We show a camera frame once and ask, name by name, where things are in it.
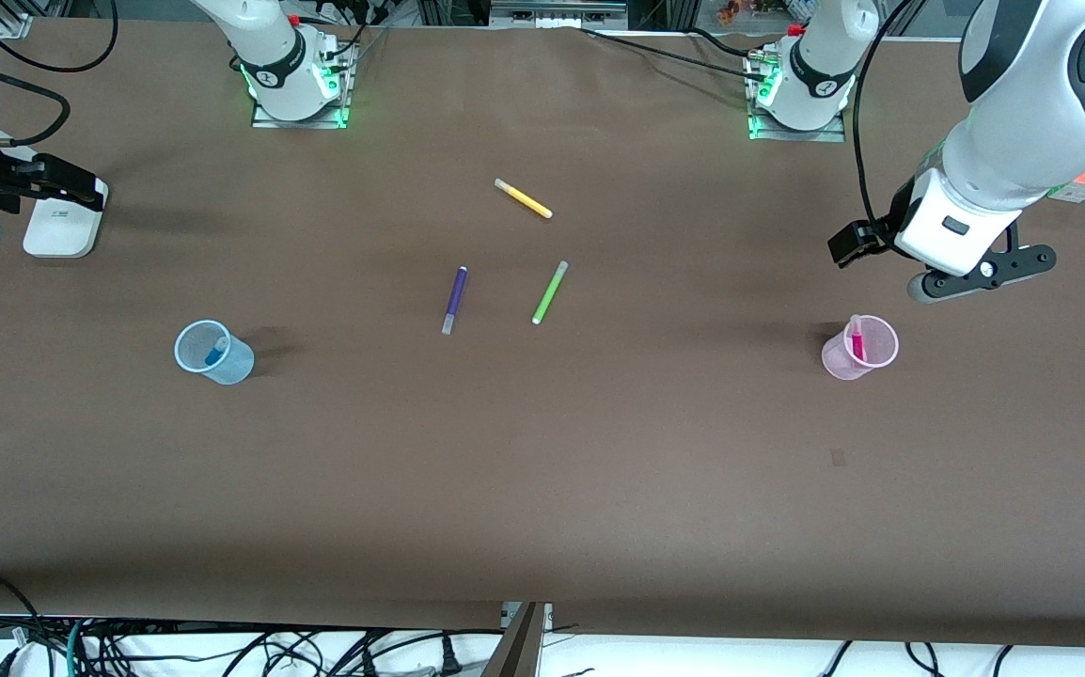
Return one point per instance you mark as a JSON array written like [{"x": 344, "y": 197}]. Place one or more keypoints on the silver frame rail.
[{"x": 557, "y": 11}]

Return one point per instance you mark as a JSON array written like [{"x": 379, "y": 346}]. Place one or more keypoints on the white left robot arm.
[{"x": 1022, "y": 113}]

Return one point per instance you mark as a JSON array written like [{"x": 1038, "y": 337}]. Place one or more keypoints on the translucent pink cup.
[{"x": 839, "y": 362}]

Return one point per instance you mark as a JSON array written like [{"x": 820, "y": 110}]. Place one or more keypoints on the translucent blue cup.
[{"x": 237, "y": 367}]

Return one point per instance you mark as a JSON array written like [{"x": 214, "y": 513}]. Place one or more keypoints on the orange toy figure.
[{"x": 729, "y": 11}]

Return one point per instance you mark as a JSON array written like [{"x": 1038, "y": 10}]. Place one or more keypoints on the colourful puzzle cube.
[{"x": 1080, "y": 188}]

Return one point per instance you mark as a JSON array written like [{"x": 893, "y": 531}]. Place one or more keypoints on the blue marker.
[{"x": 217, "y": 352}]

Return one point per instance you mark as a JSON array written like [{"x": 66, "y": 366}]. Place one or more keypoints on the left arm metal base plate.
[{"x": 834, "y": 134}]

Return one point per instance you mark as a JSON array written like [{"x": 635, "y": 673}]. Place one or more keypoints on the brown table cover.
[{"x": 542, "y": 470}]

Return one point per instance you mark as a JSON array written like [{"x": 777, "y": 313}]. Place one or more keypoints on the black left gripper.
[{"x": 900, "y": 210}]

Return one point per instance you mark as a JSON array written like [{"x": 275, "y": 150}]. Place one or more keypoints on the purple marker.
[{"x": 454, "y": 301}]

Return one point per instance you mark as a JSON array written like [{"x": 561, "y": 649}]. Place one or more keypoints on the aluminium profile bar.
[{"x": 516, "y": 649}]

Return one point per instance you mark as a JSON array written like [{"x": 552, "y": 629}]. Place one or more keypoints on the black power plug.
[{"x": 450, "y": 658}]

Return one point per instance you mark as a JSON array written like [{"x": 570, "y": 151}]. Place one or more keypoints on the green marker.
[{"x": 549, "y": 293}]

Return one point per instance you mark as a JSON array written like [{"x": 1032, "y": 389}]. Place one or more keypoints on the yellow marker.
[{"x": 524, "y": 198}]

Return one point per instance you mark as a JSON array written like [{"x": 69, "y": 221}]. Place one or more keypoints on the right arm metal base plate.
[{"x": 336, "y": 118}]

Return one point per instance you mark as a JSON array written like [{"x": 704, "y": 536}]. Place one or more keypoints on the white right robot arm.
[{"x": 270, "y": 52}]

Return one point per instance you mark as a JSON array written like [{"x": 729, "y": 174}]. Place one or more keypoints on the white stand base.
[{"x": 58, "y": 235}]

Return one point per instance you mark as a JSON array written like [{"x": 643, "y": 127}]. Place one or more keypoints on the pink marker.
[{"x": 856, "y": 343}]

